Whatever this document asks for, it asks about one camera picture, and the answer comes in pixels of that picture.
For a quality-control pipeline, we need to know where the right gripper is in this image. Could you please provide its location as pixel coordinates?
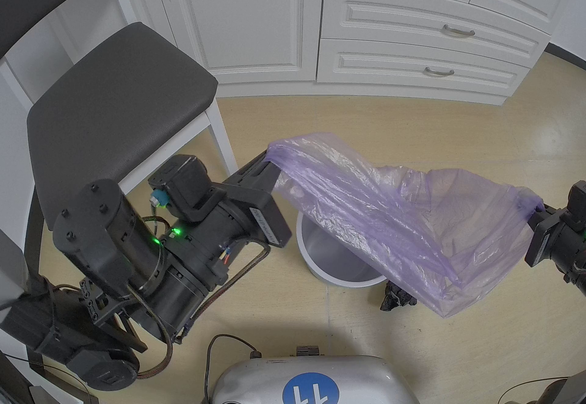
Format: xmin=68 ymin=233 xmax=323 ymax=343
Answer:
xmin=524 ymin=207 xmax=579 ymax=269

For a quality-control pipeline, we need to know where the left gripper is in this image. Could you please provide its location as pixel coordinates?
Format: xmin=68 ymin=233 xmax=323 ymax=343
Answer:
xmin=166 ymin=152 xmax=294 ymax=291

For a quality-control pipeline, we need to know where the purple plastic bag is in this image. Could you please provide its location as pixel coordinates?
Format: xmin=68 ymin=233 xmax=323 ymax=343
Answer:
xmin=267 ymin=132 xmax=545 ymax=318

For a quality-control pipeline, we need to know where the black plastic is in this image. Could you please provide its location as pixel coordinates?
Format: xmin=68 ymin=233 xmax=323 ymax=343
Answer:
xmin=380 ymin=281 xmax=417 ymax=312

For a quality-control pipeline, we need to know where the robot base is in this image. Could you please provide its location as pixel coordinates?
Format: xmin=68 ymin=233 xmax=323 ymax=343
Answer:
xmin=213 ymin=346 xmax=419 ymax=404

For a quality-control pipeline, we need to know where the white trash bin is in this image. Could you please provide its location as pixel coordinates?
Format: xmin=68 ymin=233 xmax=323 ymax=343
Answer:
xmin=296 ymin=210 xmax=385 ymax=288

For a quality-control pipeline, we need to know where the white chair with grey seat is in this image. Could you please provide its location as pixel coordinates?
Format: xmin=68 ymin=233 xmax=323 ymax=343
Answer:
xmin=0 ymin=0 xmax=239 ymax=232

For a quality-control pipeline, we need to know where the white wardrobe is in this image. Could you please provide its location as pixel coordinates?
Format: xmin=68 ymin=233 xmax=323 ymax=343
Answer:
xmin=121 ymin=0 xmax=586 ymax=106

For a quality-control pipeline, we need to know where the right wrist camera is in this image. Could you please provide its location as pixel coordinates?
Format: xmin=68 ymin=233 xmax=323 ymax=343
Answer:
xmin=568 ymin=181 xmax=586 ymax=211

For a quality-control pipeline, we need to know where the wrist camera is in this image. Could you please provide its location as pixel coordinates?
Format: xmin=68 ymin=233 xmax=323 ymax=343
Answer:
xmin=149 ymin=155 xmax=226 ymax=222
xmin=568 ymin=181 xmax=586 ymax=211

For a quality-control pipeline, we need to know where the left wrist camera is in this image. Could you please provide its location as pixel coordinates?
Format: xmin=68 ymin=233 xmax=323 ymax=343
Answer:
xmin=149 ymin=155 xmax=226 ymax=222

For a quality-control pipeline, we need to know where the black cable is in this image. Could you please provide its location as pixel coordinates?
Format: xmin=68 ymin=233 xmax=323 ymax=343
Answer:
xmin=204 ymin=334 xmax=262 ymax=400
xmin=137 ymin=241 xmax=272 ymax=378

